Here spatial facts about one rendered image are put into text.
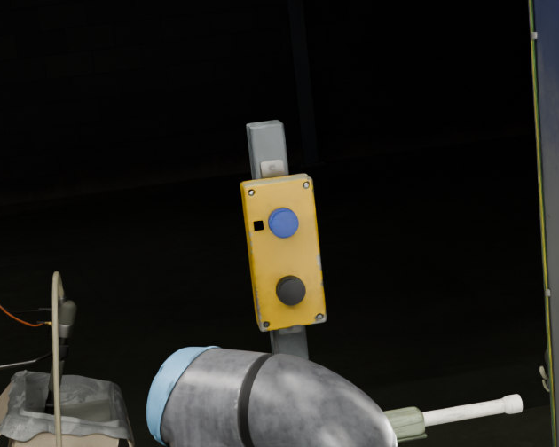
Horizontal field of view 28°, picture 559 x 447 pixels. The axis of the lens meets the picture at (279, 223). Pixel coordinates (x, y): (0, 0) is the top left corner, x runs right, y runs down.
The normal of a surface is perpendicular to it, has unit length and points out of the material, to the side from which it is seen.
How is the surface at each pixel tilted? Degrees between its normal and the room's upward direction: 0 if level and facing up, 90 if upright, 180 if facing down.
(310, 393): 51
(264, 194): 90
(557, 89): 90
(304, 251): 90
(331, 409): 57
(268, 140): 90
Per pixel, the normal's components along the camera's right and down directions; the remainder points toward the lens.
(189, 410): -0.51, 0.04
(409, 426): 0.17, 0.20
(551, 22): -0.98, 0.14
